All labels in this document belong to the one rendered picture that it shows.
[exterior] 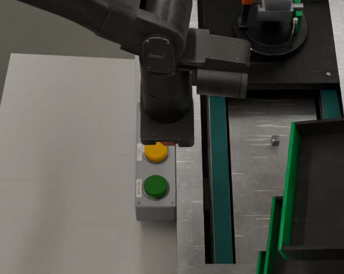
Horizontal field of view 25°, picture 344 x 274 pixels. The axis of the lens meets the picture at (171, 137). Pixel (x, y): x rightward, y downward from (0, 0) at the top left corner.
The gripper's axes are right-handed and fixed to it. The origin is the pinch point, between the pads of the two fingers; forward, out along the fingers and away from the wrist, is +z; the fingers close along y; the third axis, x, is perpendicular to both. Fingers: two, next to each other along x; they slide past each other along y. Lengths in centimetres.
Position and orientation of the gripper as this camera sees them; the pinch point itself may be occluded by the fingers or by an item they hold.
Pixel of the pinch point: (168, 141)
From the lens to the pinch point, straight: 107.1
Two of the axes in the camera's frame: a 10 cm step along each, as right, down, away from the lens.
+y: 0.0, -8.6, 5.1
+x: -10.0, 0.2, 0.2
